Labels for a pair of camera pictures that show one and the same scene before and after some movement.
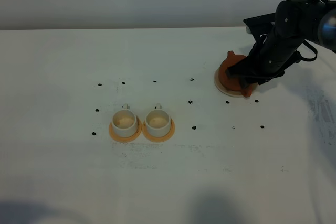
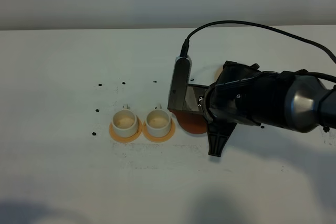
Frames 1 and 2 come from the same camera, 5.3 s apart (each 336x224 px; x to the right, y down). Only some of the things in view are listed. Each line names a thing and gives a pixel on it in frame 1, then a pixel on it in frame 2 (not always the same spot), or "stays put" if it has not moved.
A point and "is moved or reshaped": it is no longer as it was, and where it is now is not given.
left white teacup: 124,123 stays put
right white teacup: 158,121 stays put
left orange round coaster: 128,139 stays put
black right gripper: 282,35 -> 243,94
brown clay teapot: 233,83 is moved or reshaped
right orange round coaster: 158,139 stays put
